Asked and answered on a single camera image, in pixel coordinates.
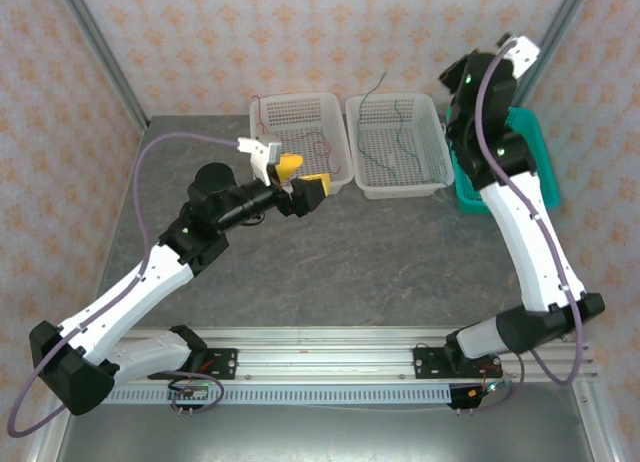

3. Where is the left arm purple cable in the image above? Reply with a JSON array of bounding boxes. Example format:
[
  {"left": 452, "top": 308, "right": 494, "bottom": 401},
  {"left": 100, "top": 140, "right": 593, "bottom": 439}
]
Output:
[{"left": 7, "top": 131, "right": 246, "bottom": 439}]

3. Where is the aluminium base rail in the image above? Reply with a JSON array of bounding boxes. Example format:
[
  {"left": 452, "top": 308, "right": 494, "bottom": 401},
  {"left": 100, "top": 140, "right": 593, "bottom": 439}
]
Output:
[{"left": 112, "top": 325, "right": 599, "bottom": 384}]

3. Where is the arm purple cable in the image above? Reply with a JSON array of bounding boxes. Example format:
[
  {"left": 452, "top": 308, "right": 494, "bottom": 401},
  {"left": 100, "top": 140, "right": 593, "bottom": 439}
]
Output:
[
  {"left": 7, "top": 131, "right": 246, "bottom": 439},
  {"left": 452, "top": 39, "right": 587, "bottom": 413}
]

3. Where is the green cable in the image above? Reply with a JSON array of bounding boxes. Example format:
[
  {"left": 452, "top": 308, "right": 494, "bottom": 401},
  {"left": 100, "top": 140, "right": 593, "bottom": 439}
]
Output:
[
  {"left": 393, "top": 99, "right": 426, "bottom": 184},
  {"left": 356, "top": 71, "right": 399, "bottom": 178}
]

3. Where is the grey metal shelf panel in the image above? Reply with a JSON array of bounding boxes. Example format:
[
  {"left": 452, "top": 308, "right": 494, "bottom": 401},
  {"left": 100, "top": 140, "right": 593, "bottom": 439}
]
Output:
[{"left": 54, "top": 404, "right": 599, "bottom": 462}]

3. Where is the white slotted cable duct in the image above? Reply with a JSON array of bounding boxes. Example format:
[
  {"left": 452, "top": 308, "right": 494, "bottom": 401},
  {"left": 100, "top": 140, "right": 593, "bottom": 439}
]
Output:
[{"left": 107, "top": 386, "right": 454, "bottom": 406}]

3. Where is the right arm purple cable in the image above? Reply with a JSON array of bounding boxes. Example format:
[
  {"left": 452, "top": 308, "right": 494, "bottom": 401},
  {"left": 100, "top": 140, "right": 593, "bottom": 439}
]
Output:
[{"left": 452, "top": 39, "right": 587, "bottom": 413}]

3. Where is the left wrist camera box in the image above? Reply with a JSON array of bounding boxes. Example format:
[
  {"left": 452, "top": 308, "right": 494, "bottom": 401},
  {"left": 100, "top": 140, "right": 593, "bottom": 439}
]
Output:
[{"left": 236, "top": 136, "right": 284, "bottom": 188}]

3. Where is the aluminium frame post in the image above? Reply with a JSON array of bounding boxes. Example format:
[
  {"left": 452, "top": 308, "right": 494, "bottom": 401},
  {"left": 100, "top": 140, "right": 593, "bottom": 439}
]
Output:
[
  {"left": 52, "top": 0, "right": 151, "bottom": 134},
  {"left": 508, "top": 0, "right": 595, "bottom": 109}
]

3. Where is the white plastic basket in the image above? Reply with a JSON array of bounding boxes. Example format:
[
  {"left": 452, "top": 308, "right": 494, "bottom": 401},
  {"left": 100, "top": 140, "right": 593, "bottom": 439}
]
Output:
[
  {"left": 344, "top": 92, "right": 455, "bottom": 201},
  {"left": 248, "top": 91, "right": 354, "bottom": 196}
]

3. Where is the small electronics board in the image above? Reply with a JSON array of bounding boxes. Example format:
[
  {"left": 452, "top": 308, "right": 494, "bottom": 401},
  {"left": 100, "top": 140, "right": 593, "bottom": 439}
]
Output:
[
  {"left": 167, "top": 381, "right": 211, "bottom": 402},
  {"left": 469, "top": 379, "right": 514, "bottom": 401}
]

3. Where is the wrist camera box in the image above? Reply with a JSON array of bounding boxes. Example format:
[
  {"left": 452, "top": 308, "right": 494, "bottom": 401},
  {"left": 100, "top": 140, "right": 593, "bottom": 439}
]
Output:
[
  {"left": 497, "top": 31, "right": 542, "bottom": 79},
  {"left": 236, "top": 136, "right": 284, "bottom": 188}
]

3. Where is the teal plastic basket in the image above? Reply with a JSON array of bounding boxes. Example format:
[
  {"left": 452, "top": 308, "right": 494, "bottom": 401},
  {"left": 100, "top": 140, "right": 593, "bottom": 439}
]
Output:
[{"left": 445, "top": 105, "right": 561, "bottom": 216}]

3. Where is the aluminium frame bar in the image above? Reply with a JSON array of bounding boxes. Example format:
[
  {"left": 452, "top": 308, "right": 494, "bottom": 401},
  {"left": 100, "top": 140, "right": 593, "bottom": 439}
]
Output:
[
  {"left": 27, "top": 411, "right": 71, "bottom": 462},
  {"left": 572, "top": 381, "right": 626, "bottom": 462}
]

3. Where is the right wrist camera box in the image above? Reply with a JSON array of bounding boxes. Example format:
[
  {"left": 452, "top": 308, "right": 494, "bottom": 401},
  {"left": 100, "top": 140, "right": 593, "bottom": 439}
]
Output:
[{"left": 497, "top": 31, "right": 542, "bottom": 79}]

